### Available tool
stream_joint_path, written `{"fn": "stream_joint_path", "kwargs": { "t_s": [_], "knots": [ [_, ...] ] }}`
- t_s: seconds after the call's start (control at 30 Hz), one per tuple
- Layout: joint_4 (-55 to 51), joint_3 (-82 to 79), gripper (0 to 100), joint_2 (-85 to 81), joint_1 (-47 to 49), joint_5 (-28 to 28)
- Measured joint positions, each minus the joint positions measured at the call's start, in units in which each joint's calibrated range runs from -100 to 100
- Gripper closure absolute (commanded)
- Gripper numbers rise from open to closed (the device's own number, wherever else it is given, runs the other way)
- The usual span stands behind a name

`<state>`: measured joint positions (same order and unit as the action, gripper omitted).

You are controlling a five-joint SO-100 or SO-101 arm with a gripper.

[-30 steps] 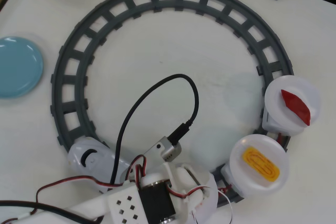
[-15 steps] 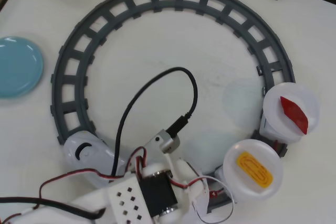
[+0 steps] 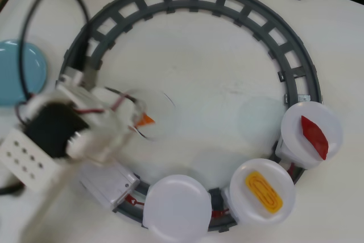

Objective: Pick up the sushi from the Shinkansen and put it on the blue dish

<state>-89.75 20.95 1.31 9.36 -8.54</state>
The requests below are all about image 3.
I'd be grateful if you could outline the red motor wire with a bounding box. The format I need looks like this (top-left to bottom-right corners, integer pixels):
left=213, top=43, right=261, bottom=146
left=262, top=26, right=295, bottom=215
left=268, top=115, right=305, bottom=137
left=71, top=93, right=127, bottom=114

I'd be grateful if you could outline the white Shinkansen toy locomotive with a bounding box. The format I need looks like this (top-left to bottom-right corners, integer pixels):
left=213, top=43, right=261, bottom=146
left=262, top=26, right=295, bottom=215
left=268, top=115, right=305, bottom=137
left=78, top=163, right=140, bottom=210

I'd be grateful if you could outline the red tuna sushi toy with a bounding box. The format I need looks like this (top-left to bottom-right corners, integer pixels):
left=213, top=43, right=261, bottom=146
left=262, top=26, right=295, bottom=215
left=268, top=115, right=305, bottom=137
left=300, top=115, right=330, bottom=160

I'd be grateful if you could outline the orange salmon sushi toy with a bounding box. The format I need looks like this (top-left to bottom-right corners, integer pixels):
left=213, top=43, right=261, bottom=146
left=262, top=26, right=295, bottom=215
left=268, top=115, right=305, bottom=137
left=135, top=112, right=156, bottom=127

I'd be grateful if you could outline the yellow egg sushi toy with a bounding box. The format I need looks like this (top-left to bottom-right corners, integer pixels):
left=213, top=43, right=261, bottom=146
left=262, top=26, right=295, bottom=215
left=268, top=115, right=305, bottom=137
left=245, top=170, right=284, bottom=215

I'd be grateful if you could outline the white round plastic plate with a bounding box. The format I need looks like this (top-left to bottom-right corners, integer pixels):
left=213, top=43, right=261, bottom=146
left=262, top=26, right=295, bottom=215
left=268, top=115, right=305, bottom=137
left=229, top=158, right=296, bottom=226
left=142, top=174, right=213, bottom=243
left=280, top=101, right=344, bottom=169

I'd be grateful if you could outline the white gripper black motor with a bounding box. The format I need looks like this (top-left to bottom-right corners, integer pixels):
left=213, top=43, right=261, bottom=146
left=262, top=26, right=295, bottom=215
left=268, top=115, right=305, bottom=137
left=24, top=85, right=177, bottom=167

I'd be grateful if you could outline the blue round dish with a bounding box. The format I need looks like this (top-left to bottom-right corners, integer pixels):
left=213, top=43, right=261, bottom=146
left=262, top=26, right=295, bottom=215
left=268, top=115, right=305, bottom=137
left=0, top=39, right=49, bottom=106

